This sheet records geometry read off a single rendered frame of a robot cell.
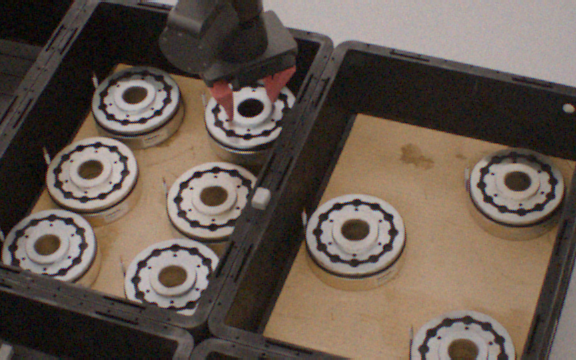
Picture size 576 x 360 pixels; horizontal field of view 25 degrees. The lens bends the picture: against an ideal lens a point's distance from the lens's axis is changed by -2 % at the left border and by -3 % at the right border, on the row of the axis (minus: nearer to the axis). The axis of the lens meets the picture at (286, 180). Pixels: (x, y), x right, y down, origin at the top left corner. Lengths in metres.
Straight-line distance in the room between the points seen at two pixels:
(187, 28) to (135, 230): 0.28
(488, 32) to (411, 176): 0.40
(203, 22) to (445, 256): 0.36
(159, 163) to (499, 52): 0.52
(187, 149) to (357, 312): 0.29
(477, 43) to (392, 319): 0.55
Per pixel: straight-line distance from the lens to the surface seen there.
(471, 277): 1.35
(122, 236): 1.41
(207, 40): 1.23
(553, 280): 1.23
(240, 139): 1.41
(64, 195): 1.42
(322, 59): 1.41
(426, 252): 1.37
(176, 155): 1.47
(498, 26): 1.78
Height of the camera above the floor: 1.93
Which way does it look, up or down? 50 degrees down
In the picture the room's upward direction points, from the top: 7 degrees counter-clockwise
